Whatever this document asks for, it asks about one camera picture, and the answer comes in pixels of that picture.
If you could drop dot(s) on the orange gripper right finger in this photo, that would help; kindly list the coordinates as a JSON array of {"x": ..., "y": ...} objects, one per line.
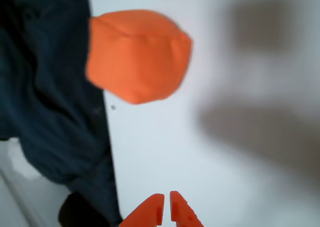
[{"x": 182, "y": 214}]

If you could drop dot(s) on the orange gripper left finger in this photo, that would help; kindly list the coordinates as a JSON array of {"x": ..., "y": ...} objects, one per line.
[{"x": 150, "y": 212}]

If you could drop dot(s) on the orange bean bag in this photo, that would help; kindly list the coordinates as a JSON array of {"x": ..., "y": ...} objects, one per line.
[{"x": 137, "y": 59}]

